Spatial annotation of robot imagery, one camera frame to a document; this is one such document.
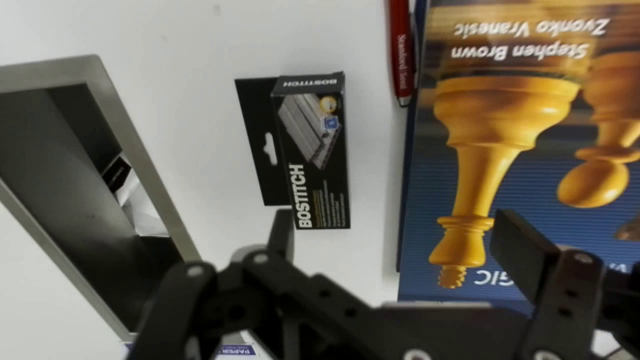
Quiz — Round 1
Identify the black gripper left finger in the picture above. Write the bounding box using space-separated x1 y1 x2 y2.
126 209 374 360

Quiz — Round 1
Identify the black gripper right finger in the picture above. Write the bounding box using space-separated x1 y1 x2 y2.
489 209 640 360

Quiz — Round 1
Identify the black staples box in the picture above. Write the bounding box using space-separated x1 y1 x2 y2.
234 71 350 229

